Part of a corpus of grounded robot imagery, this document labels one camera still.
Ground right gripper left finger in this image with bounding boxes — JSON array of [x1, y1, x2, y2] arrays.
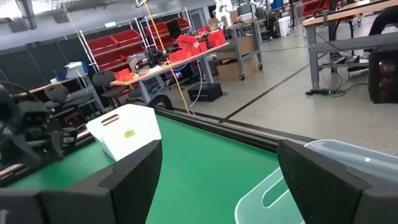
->
[[98, 139, 164, 224]]

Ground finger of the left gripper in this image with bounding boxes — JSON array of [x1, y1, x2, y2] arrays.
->
[[6, 133, 43, 167], [49, 130, 65, 161]]

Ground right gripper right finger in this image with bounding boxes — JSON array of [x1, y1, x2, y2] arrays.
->
[[277, 139, 373, 224]]

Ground black office chair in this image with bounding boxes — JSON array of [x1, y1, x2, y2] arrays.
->
[[92, 70, 125, 108], [44, 84, 69, 103]]

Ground blue plastic crate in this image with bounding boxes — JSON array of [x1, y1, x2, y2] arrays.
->
[[52, 62, 90, 81]]

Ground clear plastic bin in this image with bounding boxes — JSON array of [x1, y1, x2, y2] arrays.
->
[[234, 139, 398, 224]]

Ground white opaque plastic bin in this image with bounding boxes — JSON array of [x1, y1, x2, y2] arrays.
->
[[85, 103, 163, 162]]

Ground green table mat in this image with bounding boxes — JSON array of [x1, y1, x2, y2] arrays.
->
[[6, 114, 307, 224]]

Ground red plastic storage bin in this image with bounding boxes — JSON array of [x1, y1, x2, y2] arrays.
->
[[176, 34, 200, 50], [207, 30, 226, 47], [169, 49, 192, 62], [114, 68, 133, 82]]

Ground black power strip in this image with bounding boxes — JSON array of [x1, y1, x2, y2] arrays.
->
[[305, 88, 336, 96]]

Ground black equipment case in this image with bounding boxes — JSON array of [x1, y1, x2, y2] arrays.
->
[[187, 83, 223, 103]]

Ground metal shelf rack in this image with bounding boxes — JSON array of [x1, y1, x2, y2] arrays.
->
[[77, 17, 193, 73]]

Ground small grey black machine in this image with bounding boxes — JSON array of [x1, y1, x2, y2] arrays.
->
[[129, 49, 170, 71]]

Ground black computer case pink lights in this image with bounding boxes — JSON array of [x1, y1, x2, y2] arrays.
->
[[368, 46, 398, 105]]

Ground wooden top workbench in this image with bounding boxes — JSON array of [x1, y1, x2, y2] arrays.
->
[[110, 42, 231, 105]]

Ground cardboard box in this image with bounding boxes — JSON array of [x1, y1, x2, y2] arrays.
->
[[216, 57, 259, 81], [216, 35, 257, 60]]

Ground grey metal workbench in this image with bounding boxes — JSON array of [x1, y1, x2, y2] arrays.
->
[[303, 0, 398, 91]]

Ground white waste bin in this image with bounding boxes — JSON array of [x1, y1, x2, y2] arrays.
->
[[277, 16, 292, 37]]

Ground person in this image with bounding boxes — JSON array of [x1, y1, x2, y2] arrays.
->
[[369, 5, 398, 37]]

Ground black aluminium table frame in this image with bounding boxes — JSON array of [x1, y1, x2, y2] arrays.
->
[[0, 94, 318, 187]]

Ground white cable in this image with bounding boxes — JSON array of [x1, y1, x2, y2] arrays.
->
[[188, 60, 203, 110]]

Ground yellow extension cable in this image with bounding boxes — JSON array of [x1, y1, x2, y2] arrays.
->
[[143, 0, 191, 115]]

